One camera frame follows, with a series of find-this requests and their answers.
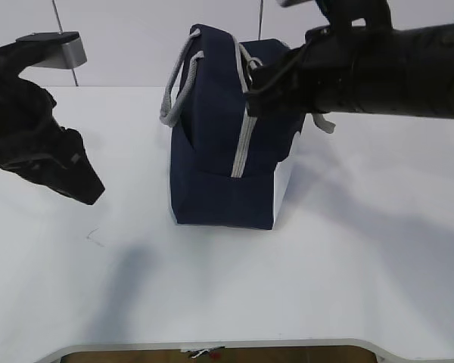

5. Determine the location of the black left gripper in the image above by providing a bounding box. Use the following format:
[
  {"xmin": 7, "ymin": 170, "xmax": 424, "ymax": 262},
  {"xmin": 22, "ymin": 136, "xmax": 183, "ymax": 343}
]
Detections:
[{"xmin": 0, "ymin": 77, "xmax": 105, "ymax": 205}]

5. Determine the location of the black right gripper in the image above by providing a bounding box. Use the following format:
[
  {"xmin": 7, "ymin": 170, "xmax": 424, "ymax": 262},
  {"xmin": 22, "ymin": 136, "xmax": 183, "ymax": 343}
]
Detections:
[{"xmin": 246, "ymin": 26, "xmax": 359, "ymax": 116}]

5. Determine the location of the navy blue lunch bag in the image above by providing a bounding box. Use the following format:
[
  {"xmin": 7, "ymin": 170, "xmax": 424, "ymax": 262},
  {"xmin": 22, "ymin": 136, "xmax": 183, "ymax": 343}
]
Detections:
[{"xmin": 158, "ymin": 23, "xmax": 337, "ymax": 231}]

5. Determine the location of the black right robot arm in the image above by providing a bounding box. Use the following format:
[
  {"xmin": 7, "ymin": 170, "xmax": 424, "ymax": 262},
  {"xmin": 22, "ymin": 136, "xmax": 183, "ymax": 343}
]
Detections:
[{"xmin": 246, "ymin": 1, "xmax": 454, "ymax": 119}]

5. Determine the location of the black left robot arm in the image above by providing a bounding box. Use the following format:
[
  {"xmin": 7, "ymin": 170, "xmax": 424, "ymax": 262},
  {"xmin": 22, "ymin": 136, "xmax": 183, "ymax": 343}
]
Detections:
[{"xmin": 0, "ymin": 41, "xmax": 105, "ymax": 205}]

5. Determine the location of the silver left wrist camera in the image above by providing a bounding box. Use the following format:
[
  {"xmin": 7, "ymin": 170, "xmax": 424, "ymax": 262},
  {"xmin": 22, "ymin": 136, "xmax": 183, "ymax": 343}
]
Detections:
[{"xmin": 16, "ymin": 31, "xmax": 87, "ymax": 70}]

